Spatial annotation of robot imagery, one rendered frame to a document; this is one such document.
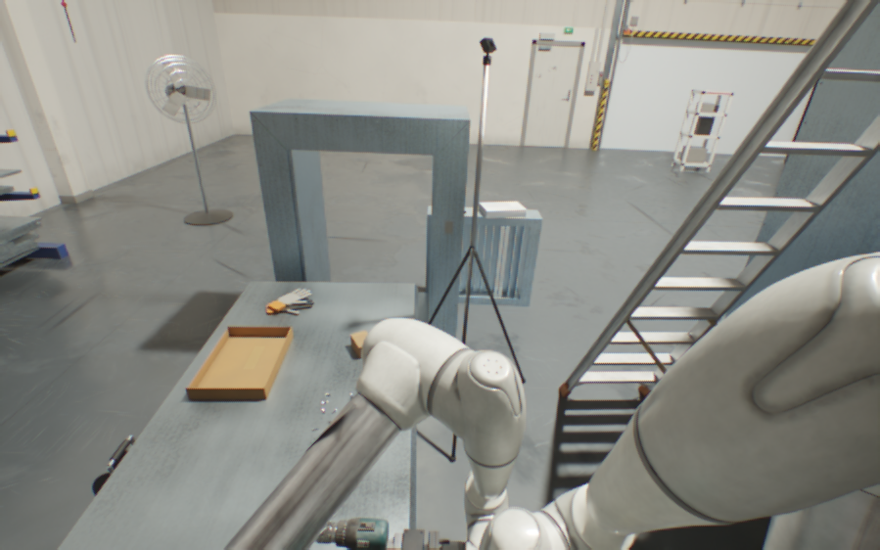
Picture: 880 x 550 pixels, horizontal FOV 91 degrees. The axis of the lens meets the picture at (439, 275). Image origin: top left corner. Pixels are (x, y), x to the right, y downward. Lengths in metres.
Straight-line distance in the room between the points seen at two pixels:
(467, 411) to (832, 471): 0.48
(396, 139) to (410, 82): 7.81
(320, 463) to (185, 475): 1.03
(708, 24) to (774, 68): 1.95
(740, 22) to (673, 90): 1.62
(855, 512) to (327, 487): 0.60
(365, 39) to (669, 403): 10.20
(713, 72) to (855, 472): 11.63
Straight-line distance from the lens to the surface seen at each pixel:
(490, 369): 0.67
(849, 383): 0.28
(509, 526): 0.73
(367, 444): 0.75
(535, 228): 3.43
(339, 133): 2.55
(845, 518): 0.51
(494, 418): 0.68
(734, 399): 0.30
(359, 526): 1.11
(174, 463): 1.79
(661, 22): 11.06
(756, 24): 11.94
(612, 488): 0.44
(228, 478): 1.68
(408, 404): 0.74
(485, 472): 0.80
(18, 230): 5.38
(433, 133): 2.48
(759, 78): 12.40
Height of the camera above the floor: 1.90
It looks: 27 degrees down
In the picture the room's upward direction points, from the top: 2 degrees clockwise
